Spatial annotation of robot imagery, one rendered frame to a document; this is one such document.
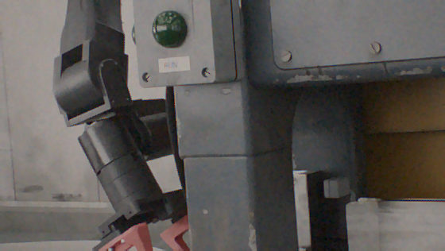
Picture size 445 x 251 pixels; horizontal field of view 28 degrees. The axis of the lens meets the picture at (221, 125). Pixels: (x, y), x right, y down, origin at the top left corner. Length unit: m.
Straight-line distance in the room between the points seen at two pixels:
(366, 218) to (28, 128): 7.33
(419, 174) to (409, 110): 0.09
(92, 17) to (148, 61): 0.30
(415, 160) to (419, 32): 0.34
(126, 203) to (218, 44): 0.32
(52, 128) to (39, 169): 0.42
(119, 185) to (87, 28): 0.18
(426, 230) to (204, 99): 0.25
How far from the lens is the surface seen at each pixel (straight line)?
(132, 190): 0.96
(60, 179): 7.91
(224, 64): 0.69
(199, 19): 0.69
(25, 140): 8.15
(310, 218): 0.90
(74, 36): 1.02
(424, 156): 0.97
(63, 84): 1.00
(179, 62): 0.70
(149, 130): 1.01
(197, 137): 0.75
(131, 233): 0.91
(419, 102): 0.92
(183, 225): 1.02
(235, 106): 0.72
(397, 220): 0.85
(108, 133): 0.98
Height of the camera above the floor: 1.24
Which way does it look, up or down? 3 degrees down
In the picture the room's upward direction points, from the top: 4 degrees counter-clockwise
